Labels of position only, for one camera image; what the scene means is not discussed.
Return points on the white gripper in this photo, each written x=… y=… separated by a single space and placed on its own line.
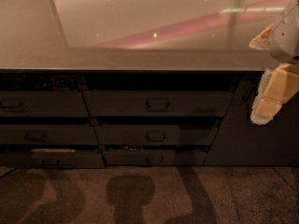
x=286 y=39

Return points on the dark drawer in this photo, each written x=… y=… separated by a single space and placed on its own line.
x=158 y=103
x=57 y=160
x=154 y=157
x=155 y=135
x=47 y=135
x=42 y=104

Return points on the light flat item in drawer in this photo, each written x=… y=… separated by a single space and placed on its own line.
x=53 y=150

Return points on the dark clutter in left drawer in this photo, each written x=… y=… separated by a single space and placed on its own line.
x=37 y=82

